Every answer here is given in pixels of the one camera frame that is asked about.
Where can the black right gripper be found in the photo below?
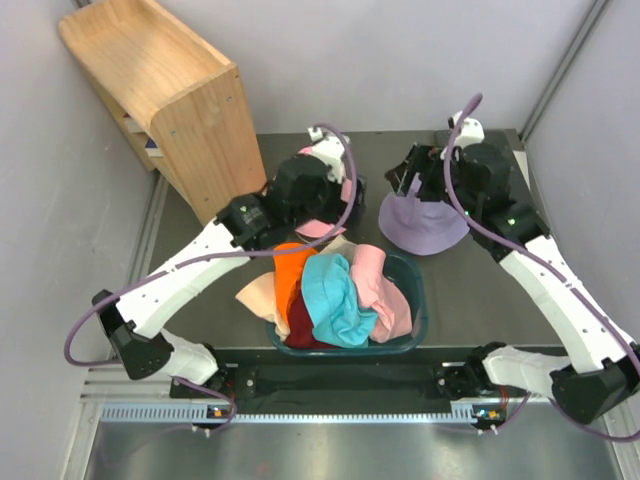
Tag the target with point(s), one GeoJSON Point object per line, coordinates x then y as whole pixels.
{"type": "Point", "coordinates": [425, 160]}

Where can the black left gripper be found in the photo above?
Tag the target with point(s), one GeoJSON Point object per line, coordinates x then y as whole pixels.
{"type": "Point", "coordinates": [358, 205]}

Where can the lavender bucket hat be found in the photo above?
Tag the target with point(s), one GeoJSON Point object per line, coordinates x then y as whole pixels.
{"type": "Point", "coordinates": [420, 228]}

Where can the turquoise bucket hat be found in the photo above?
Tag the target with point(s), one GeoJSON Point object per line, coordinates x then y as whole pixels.
{"type": "Point", "coordinates": [331, 300]}

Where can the light pink bucket hat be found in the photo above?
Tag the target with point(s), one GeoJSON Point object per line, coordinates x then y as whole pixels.
{"type": "Point", "coordinates": [379, 294]}

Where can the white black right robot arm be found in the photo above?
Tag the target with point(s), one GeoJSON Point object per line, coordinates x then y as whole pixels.
{"type": "Point", "coordinates": [600, 367]}

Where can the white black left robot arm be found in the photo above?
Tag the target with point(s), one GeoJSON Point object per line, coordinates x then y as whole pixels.
{"type": "Point", "coordinates": [253, 225]}

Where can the beige bucket hat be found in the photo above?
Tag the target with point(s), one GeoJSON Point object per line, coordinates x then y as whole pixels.
{"type": "Point", "coordinates": [340, 245]}

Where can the orange bucket hat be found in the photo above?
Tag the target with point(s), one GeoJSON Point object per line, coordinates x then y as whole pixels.
{"type": "Point", "coordinates": [287, 278]}

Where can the teal plastic basin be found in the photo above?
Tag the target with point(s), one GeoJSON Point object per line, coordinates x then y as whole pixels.
{"type": "Point", "coordinates": [405, 274]}

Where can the peach bucket hat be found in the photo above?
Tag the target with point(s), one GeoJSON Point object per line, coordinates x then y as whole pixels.
{"type": "Point", "coordinates": [259, 297]}

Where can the dark red bucket hat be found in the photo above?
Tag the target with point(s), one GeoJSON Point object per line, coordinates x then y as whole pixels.
{"type": "Point", "coordinates": [301, 328]}

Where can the wooden shelf unit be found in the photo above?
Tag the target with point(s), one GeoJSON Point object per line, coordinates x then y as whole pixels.
{"type": "Point", "coordinates": [185, 94]}

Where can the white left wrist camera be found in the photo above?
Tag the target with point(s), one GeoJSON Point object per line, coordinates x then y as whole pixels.
{"type": "Point", "coordinates": [330, 150]}

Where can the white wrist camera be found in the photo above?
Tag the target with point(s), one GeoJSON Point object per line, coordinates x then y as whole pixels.
{"type": "Point", "coordinates": [471, 132]}
{"type": "Point", "coordinates": [330, 150]}

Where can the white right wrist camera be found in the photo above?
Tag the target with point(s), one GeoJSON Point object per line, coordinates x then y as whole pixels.
{"type": "Point", "coordinates": [471, 132]}

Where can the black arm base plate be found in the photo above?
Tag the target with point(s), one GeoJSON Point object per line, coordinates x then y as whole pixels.
{"type": "Point", "coordinates": [248, 382]}

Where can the aluminium frame rail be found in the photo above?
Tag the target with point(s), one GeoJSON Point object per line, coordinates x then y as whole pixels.
{"type": "Point", "coordinates": [133, 430]}

